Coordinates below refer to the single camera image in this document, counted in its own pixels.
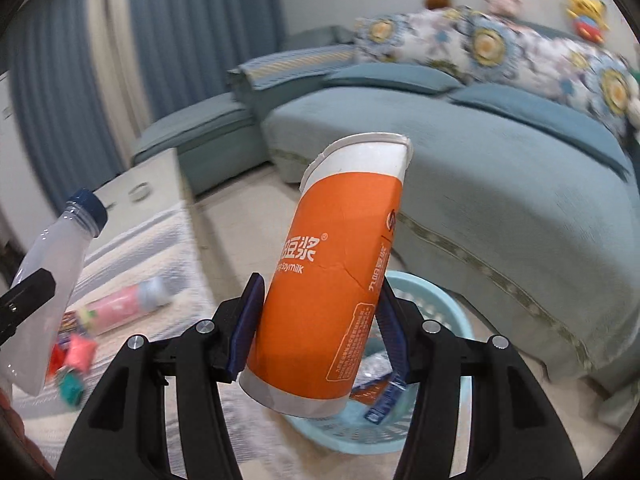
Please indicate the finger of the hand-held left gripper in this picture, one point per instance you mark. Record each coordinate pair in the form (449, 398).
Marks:
(27, 292)

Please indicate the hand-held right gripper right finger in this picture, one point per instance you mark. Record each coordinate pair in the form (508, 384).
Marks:
(392, 342)

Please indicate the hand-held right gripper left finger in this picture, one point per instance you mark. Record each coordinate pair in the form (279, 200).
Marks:
(244, 327)

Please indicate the clear bottle blue cap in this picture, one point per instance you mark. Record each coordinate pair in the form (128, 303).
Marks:
(47, 285)

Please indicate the light blue plastic basket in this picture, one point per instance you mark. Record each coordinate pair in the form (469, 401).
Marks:
(430, 420)

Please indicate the orange paper cup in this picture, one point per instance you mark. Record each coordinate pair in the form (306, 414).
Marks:
(332, 280)

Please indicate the clear plastic wrap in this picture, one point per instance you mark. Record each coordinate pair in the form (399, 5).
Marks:
(375, 367)

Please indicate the striped colourful snack packet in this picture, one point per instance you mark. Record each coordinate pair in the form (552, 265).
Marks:
(72, 321)

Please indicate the orange wrapper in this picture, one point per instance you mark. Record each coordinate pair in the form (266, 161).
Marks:
(367, 390)

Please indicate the blue wrapper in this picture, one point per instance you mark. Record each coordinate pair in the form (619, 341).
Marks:
(382, 402)

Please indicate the red snack wrapper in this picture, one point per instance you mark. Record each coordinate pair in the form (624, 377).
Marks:
(56, 360)

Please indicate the pink snack wrapper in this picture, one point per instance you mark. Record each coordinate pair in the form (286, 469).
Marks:
(80, 352)

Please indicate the pink tube bottle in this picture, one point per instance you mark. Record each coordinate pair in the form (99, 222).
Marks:
(125, 307)

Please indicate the teal snack wrapper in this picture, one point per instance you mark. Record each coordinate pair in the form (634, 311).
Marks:
(71, 387)

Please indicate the grey striped table cloth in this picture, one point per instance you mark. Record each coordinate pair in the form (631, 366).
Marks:
(135, 270)

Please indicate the small round white dish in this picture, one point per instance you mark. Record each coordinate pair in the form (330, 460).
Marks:
(140, 191)

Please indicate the white coffee table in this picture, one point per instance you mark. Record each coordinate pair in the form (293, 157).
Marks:
(145, 185)

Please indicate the teal bed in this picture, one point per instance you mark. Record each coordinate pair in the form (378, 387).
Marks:
(475, 200)

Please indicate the teal sofa bench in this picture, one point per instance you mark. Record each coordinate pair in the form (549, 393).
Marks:
(210, 125)

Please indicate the blue curtain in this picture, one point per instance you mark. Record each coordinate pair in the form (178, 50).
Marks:
(150, 60)

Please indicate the teal pillow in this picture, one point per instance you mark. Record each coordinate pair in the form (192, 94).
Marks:
(387, 79)
(540, 120)

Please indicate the floral long pillow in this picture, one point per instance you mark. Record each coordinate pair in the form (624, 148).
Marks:
(500, 45)

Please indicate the yellow plush toy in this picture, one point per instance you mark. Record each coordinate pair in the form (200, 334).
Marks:
(585, 12)

